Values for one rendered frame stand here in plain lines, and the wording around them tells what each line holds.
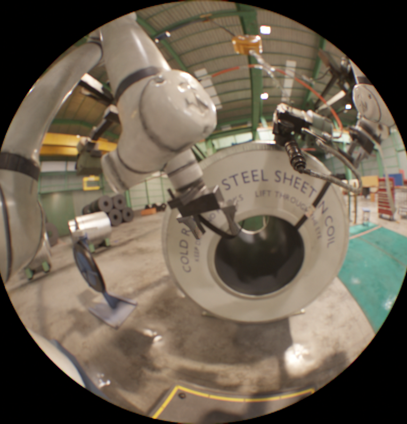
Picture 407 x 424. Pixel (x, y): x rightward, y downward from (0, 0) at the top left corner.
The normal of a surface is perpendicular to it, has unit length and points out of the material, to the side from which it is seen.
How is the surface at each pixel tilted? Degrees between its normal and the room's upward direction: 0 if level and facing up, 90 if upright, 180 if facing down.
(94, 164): 92
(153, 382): 0
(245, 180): 90
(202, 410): 0
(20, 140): 81
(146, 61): 99
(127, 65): 105
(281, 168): 90
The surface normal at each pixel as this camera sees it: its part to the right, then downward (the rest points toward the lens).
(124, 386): -0.15, -0.98
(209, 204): -0.33, 0.54
